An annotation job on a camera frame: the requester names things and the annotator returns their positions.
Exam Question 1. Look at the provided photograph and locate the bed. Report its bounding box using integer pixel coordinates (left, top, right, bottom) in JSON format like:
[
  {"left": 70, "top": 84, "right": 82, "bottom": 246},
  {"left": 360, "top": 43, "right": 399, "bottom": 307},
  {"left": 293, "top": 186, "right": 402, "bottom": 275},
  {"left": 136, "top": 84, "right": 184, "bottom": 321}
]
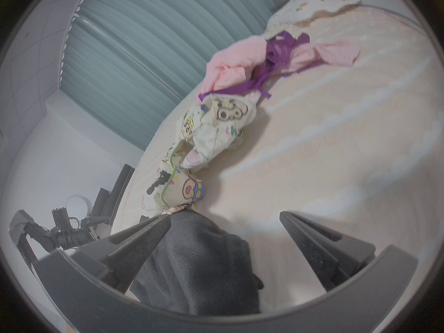
[{"left": 111, "top": 0, "right": 444, "bottom": 308}]

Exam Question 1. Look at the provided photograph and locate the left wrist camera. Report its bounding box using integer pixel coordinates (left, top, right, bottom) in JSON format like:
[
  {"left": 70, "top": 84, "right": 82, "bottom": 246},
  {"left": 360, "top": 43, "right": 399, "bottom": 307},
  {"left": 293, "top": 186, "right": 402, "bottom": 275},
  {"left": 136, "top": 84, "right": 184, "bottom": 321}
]
[{"left": 51, "top": 207, "right": 72, "bottom": 232}]

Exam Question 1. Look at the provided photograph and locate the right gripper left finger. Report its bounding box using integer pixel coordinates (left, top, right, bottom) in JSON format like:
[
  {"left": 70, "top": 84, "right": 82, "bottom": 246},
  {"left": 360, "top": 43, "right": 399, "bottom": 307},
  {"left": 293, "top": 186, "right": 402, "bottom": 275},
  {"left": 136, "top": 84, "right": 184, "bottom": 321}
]
[{"left": 71, "top": 214, "right": 171, "bottom": 294}]

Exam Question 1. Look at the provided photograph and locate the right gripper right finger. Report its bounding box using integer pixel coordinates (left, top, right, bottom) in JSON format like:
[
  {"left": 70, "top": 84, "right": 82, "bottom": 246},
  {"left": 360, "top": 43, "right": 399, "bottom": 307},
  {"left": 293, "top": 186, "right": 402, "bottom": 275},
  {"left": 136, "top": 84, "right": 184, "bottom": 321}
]
[{"left": 279, "top": 211, "right": 377, "bottom": 291}]

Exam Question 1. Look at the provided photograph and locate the black T-shirt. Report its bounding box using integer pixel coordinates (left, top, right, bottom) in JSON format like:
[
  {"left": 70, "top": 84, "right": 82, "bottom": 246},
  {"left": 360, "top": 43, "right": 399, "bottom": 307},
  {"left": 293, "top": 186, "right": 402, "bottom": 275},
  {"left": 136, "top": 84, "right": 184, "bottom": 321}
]
[{"left": 130, "top": 208, "right": 265, "bottom": 317}]

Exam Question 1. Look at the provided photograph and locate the pile of clothes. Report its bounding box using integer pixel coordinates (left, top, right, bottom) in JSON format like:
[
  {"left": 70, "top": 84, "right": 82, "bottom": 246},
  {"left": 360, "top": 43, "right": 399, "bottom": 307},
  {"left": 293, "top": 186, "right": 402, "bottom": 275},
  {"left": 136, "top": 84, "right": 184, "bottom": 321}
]
[{"left": 198, "top": 31, "right": 362, "bottom": 104}]

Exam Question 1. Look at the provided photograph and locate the white printed pillow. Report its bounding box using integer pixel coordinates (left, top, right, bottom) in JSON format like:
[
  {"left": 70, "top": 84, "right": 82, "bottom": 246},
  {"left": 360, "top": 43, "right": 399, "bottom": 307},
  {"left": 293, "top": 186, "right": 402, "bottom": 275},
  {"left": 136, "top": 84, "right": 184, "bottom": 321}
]
[{"left": 267, "top": 0, "right": 362, "bottom": 31}]

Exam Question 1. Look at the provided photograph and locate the white printed pyjama top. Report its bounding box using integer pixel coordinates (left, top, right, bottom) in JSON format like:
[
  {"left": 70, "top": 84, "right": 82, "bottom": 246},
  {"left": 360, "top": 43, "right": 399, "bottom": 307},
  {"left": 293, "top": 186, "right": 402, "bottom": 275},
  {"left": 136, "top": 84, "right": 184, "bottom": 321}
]
[{"left": 140, "top": 94, "right": 258, "bottom": 218}]

